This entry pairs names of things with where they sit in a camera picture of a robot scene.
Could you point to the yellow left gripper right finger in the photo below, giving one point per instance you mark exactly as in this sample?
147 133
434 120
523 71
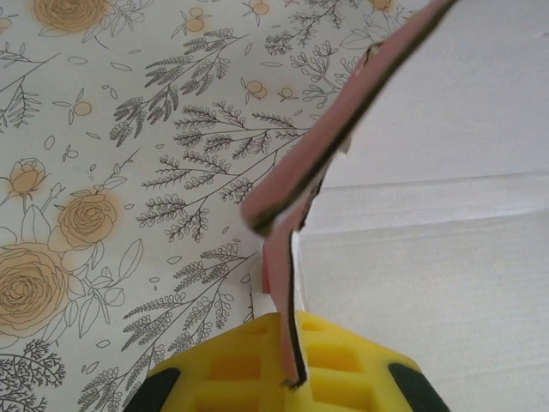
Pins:
343 369

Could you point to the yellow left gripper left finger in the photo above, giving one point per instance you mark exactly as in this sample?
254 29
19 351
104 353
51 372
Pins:
231 369

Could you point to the pink and white paper box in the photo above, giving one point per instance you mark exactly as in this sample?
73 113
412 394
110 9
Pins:
429 257

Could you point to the floral printed table cover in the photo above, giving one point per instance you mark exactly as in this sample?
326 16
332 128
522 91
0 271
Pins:
128 171

